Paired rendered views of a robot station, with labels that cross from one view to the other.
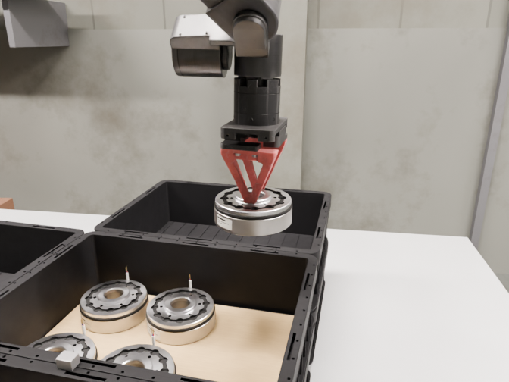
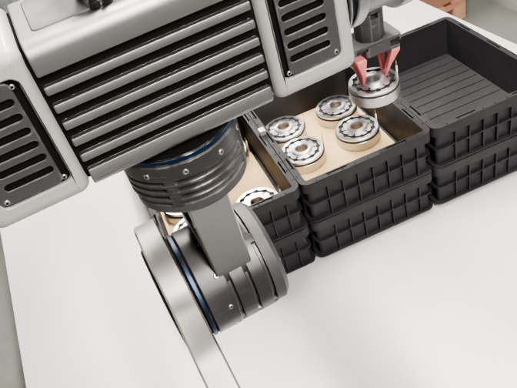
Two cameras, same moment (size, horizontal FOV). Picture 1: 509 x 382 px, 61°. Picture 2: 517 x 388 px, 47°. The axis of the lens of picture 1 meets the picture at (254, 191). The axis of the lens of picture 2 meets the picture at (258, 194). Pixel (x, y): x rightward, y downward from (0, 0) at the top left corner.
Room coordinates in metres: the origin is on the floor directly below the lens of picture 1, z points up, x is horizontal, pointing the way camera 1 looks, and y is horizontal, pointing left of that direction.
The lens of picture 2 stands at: (-0.12, -0.82, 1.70)
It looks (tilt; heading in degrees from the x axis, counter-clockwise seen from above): 40 degrees down; 67
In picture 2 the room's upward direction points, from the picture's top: 17 degrees counter-clockwise
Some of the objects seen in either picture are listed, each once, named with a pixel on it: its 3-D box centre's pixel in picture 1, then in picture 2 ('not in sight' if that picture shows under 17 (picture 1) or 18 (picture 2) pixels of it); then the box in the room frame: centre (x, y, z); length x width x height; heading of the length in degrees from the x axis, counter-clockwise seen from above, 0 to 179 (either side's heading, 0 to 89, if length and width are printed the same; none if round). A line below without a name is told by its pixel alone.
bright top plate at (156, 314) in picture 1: (180, 307); (356, 128); (0.56, 0.11, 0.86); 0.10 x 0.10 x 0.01
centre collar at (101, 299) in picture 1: (113, 295); (335, 105); (0.58, 0.22, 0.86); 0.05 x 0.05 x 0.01
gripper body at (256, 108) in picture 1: (257, 107); (368, 26); (0.54, 0.00, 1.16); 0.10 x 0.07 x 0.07; 167
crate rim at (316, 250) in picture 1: (224, 214); (441, 70); (0.79, 0.06, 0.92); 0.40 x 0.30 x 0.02; 77
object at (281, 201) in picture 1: (253, 199); (373, 81); (0.54, 0.00, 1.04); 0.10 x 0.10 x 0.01
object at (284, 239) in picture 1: (224, 237); (441, 88); (0.79, 0.06, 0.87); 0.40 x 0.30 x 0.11; 77
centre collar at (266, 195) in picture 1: (253, 196); (372, 79); (0.54, 0.00, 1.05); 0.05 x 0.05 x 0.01
